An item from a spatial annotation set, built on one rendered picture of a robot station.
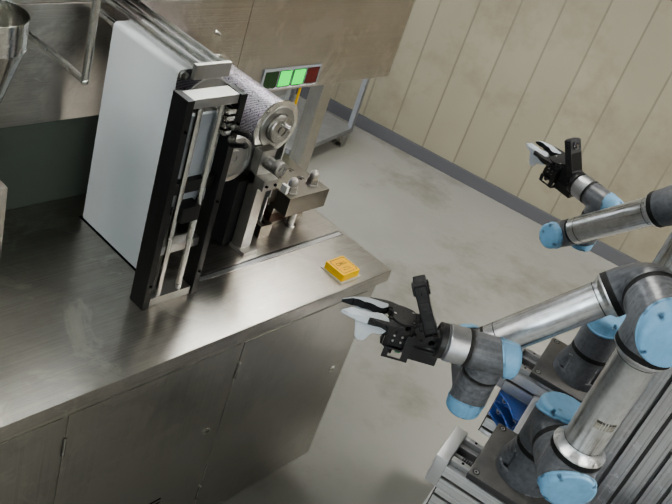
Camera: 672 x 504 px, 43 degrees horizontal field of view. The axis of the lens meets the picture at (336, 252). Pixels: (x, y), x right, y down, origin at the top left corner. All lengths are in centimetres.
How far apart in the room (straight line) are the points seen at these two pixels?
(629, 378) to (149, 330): 102
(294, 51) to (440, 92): 263
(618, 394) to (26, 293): 127
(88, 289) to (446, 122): 348
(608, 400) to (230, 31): 137
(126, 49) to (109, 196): 37
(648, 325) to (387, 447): 174
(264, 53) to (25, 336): 110
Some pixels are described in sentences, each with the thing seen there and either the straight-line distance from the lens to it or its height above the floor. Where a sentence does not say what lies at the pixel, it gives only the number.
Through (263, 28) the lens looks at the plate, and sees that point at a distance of 247.
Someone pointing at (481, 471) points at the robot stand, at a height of 82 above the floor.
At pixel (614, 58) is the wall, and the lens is 483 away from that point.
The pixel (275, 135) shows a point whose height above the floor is 124.
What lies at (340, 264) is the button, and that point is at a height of 92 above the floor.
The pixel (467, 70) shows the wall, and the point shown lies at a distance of 507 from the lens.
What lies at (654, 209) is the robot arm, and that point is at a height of 137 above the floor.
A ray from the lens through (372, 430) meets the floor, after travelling 323.
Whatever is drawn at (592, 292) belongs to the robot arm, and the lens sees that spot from 177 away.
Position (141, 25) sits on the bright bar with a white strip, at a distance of 198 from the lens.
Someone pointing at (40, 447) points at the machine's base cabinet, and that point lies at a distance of 188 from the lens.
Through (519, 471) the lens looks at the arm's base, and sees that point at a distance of 204.
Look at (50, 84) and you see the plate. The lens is 212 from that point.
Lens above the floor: 216
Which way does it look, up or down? 32 degrees down
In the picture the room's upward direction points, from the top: 20 degrees clockwise
